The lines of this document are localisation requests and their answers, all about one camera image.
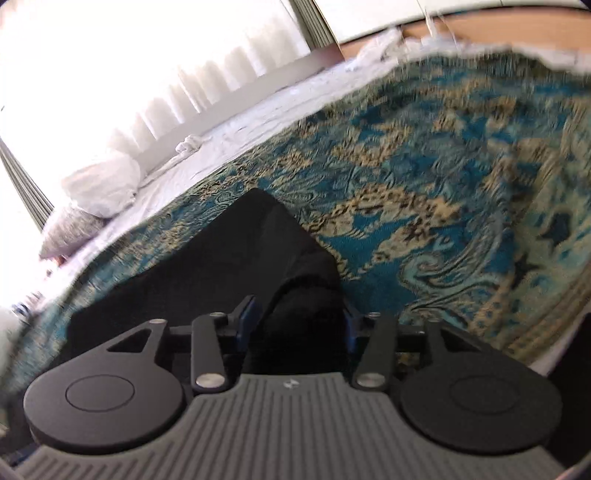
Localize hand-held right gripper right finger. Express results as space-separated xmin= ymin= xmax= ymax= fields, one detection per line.
xmin=343 ymin=307 xmax=462 ymax=393

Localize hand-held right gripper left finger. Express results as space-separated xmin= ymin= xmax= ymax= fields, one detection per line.
xmin=106 ymin=295 xmax=256 ymax=395

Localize black pants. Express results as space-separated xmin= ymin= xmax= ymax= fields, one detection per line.
xmin=67 ymin=188 xmax=352 ymax=374

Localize teal paisley patterned blanket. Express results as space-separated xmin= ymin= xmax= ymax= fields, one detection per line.
xmin=0 ymin=44 xmax=591 ymax=402

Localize white bed sheet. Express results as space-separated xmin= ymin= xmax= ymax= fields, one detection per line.
xmin=78 ymin=28 xmax=591 ymax=377

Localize white pillow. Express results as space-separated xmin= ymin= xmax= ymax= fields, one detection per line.
xmin=61 ymin=152 xmax=141 ymax=219

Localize grey patterned pillow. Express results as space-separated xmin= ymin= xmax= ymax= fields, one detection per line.
xmin=39 ymin=205 xmax=109 ymax=259

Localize grey-green curtain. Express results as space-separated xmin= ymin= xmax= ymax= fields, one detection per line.
xmin=288 ymin=0 xmax=342 ymax=49
xmin=0 ymin=138 xmax=54 ymax=227

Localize white sheer curtain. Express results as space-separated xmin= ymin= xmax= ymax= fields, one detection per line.
xmin=0 ymin=0 xmax=324 ymax=222

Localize crumpled white cloth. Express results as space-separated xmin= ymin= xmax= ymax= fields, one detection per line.
xmin=346 ymin=28 xmax=407 ymax=70

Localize brown headboard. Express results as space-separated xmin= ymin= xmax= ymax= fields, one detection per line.
xmin=339 ymin=9 xmax=591 ymax=61

